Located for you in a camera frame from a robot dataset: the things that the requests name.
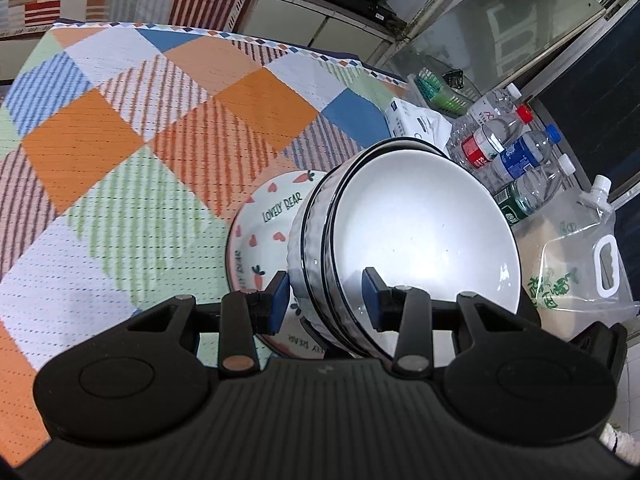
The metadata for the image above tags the green label water bottle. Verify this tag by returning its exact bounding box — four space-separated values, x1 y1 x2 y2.
495 155 577 223

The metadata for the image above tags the clear water pouch with handle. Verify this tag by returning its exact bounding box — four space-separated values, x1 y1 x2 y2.
514 175 640 342

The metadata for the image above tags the white tissue pack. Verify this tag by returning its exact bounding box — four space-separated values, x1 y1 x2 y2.
384 96 452 153

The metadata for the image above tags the white bunny and carrot plate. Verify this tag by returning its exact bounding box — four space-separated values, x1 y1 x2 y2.
225 170 332 359

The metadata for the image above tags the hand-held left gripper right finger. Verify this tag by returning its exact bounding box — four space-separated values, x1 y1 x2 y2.
362 267 536 376

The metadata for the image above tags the white ribbed bowl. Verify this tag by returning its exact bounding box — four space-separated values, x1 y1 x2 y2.
324 142 523 361
286 137 451 361

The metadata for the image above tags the glass sliding door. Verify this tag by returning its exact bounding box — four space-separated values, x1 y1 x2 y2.
372 0 640 211

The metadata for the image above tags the white kitchen cabinet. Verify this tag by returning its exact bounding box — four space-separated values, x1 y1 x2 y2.
235 0 397 63

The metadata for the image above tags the blue label water bottle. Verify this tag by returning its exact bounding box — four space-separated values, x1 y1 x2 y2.
480 125 562 193

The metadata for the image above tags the clear white cap water bottle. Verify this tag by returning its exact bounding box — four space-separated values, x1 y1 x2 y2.
447 84 522 143

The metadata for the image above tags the red label water bottle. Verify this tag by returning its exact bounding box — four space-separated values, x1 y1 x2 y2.
452 105 535 170

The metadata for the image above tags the green plastic basket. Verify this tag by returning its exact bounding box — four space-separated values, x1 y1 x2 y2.
407 67 482 118

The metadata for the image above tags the colourful checked tablecloth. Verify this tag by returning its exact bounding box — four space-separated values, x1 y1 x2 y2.
0 21 417 467

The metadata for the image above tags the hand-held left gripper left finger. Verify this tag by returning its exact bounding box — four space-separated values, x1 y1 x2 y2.
125 271 291 376

